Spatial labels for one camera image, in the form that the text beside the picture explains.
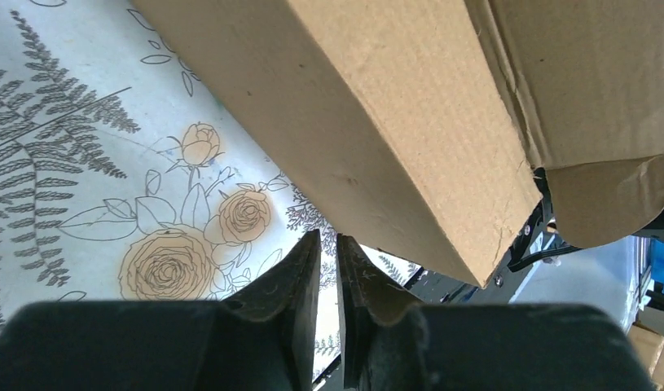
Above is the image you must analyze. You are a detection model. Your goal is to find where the floral patterned tablecloth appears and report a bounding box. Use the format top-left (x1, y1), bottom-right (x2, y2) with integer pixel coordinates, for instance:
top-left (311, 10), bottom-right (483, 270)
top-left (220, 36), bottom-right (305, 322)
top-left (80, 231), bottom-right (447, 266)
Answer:
top-left (0, 0), bottom-right (424, 382)

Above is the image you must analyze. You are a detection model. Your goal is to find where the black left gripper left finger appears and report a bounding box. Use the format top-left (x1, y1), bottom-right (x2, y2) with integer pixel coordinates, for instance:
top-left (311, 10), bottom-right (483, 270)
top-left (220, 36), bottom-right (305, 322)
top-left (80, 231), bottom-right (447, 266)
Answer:
top-left (0, 230), bottom-right (321, 390)

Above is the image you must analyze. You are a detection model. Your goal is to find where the cardboard box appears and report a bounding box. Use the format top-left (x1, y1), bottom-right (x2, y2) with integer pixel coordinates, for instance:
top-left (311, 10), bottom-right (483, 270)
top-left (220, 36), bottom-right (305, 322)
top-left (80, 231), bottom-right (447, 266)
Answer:
top-left (130, 0), bottom-right (664, 289)

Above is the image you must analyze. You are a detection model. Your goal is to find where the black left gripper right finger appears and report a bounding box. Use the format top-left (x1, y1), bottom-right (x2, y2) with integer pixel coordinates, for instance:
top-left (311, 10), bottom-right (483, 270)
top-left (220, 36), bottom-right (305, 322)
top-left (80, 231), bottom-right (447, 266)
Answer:
top-left (336, 235), bottom-right (653, 390)

